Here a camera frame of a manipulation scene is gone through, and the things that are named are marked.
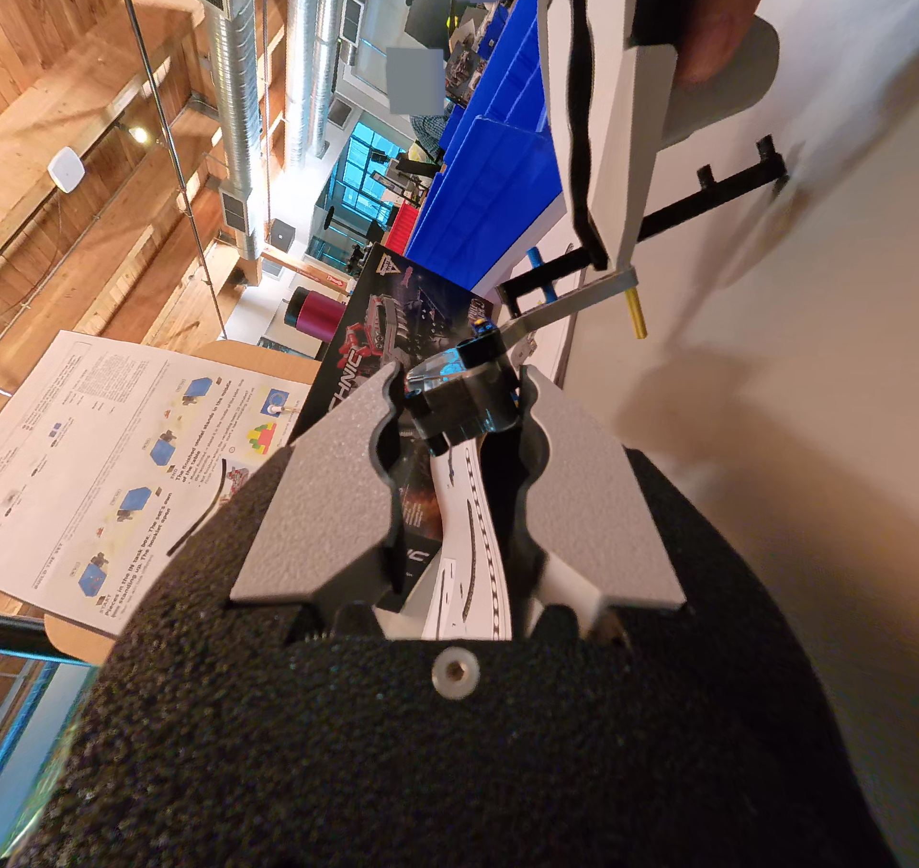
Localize long black toy beam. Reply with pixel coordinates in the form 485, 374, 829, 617
495, 134, 789, 319

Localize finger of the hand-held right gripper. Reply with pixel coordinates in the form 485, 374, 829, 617
583, 0, 678, 271
533, 0, 611, 271

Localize blue plastic storage bins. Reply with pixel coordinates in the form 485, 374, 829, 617
402, 0, 564, 293

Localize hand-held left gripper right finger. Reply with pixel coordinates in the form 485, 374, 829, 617
512, 364, 688, 643

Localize large window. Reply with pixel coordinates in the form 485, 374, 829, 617
334, 121, 403, 208

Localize red plastic bin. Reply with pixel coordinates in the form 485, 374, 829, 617
384, 203, 421, 248

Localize thin metal rod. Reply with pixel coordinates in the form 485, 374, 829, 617
106, 0, 228, 342

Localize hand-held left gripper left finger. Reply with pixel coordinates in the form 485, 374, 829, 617
228, 360, 406, 621

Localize silver ventilation duct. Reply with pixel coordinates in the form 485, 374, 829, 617
283, 0, 342, 165
179, 0, 263, 262
309, 0, 374, 158

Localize dark toy set box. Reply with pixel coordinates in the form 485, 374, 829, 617
287, 242, 500, 614

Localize grey toy motor assembly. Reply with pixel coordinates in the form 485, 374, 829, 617
404, 267, 640, 456

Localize maroon tumbler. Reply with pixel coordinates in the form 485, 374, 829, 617
283, 286, 346, 345

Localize blue connector pin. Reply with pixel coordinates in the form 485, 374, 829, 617
526, 247, 560, 305

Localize printed instruction sheet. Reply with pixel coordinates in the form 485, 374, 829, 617
0, 331, 317, 641

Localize open instruction booklet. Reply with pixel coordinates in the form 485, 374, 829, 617
373, 236, 583, 643

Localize white ceiling access point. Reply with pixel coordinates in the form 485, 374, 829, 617
46, 146, 87, 195

